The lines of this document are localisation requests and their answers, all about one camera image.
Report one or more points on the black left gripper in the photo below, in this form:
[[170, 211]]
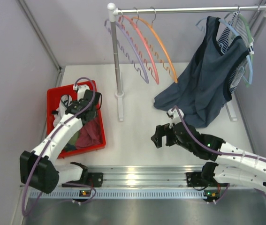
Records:
[[91, 112]]

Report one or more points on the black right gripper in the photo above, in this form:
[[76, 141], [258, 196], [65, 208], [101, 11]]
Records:
[[162, 131]]

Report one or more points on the maroon tank top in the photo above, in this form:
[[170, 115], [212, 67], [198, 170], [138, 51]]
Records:
[[90, 135]]

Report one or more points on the orange plastic hanger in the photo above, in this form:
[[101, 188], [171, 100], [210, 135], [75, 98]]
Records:
[[170, 69]]

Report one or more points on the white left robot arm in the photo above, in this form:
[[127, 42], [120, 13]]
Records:
[[37, 166]]

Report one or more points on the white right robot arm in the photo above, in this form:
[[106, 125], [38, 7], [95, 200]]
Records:
[[225, 163]]

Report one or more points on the blue-grey tank top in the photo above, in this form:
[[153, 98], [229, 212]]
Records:
[[203, 87]]

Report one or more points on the light blue plastic hanger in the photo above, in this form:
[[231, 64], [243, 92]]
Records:
[[248, 54]]

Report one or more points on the green plastic hanger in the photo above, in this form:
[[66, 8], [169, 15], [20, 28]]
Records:
[[244, 70]]

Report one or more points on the red plastic bin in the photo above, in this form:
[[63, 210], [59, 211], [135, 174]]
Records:
[[53, 97]]

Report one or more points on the olive green garment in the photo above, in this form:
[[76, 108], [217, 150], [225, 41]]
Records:
[[71, 145]]

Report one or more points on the striped navy white garment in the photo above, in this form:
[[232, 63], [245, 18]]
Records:
[[227, 35]]

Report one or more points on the silver clothes rack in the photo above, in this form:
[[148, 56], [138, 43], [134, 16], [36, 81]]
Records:
[[113, 12]]

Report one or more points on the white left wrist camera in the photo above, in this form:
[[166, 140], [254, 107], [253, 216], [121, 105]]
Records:
[[80, 90]]

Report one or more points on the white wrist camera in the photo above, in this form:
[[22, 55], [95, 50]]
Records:
[[80, 90], [175, 115]]

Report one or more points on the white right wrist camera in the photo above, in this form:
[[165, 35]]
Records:
[[175, 115]]

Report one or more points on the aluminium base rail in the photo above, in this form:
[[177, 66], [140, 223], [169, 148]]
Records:
[[142, 176]]

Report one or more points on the perforated grey cable duct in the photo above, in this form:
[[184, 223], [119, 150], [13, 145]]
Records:
[[64, 193]]

